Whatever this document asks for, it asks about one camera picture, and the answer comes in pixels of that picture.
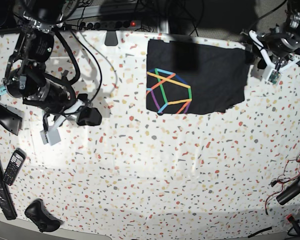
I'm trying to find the long black bar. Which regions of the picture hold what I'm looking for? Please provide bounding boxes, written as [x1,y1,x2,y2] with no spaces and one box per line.
[0,161,17,221]

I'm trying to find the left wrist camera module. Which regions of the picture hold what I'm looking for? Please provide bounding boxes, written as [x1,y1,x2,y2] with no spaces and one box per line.
[262,66,282,85]

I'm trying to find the red and black wires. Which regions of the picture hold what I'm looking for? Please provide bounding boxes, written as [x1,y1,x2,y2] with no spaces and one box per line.
[264,142,300,216]

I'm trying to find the black T-shirt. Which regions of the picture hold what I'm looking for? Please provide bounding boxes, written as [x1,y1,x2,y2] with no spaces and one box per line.
[146,39,250,115]

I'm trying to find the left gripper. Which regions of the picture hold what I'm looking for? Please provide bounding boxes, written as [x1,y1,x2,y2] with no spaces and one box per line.
[247,29,300,77]

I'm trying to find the teal highlighter marker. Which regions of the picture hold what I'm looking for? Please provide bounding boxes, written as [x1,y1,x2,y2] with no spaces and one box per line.
[0,85,7,97]

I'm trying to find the black power strip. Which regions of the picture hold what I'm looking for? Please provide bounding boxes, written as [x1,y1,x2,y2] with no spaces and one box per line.
[78,20,141,31]

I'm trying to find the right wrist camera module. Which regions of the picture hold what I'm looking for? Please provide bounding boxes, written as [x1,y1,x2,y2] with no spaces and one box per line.
[40,129,61,146]

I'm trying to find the black cable strip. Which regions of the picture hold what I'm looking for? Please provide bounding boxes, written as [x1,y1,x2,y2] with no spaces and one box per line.
[247,226,273,239]

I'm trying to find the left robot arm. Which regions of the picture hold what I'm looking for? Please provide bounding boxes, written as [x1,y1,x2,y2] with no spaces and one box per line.
[242,0,300,85]

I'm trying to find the terrazzo pattern table cloth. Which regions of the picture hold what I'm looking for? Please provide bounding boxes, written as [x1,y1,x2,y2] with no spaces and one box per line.
[0,31,300,240]

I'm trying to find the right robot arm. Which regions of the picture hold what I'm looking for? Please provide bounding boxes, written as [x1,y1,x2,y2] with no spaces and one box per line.
[0,0,102,133]

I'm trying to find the black game controller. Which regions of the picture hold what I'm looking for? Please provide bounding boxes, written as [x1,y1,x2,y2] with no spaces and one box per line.
[24,199,61,233]

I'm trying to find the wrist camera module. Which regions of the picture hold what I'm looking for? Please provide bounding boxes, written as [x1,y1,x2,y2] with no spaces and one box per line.
[40,129,61,146]
[262,66,282,85]

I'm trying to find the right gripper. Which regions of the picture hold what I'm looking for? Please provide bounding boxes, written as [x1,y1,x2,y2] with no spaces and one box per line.
[43,93,102,133]

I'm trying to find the black handheld scanner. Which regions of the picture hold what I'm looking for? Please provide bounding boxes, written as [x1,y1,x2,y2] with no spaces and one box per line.
[0,103,25,136]

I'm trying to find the black cylinder tool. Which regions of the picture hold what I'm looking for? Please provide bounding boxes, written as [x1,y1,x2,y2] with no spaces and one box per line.
[276,176,300,206]

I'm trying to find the red handled tool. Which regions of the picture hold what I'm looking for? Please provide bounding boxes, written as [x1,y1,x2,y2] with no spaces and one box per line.
[286,214,300,238]

